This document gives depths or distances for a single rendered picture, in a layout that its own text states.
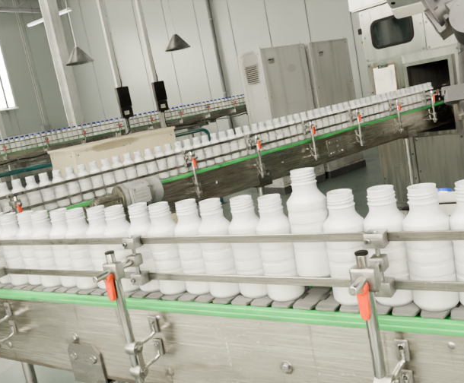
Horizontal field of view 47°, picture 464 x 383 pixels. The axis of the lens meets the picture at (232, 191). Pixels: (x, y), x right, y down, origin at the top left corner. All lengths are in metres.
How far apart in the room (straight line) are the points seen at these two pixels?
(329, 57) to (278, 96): 1.17
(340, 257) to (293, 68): 6.53
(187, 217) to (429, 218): 0.41
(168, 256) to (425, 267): 0.45
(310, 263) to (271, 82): 6.20
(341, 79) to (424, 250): 7.24
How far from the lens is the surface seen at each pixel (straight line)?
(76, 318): 1.17
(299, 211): 0.79
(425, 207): 0.73
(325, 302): 0.83
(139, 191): 2.47
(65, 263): 1.19
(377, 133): 3.91
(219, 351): 0.94
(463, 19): 0.88
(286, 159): 3.24
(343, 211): 0.77
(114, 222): 1.04
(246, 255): 0.87
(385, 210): 0.76
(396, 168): 4.92
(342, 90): 7.92
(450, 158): 4.64
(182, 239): 0.92
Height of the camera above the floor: 1.32
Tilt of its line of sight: 9 degrees down
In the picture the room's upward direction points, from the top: 11 degrees counter-clockwise
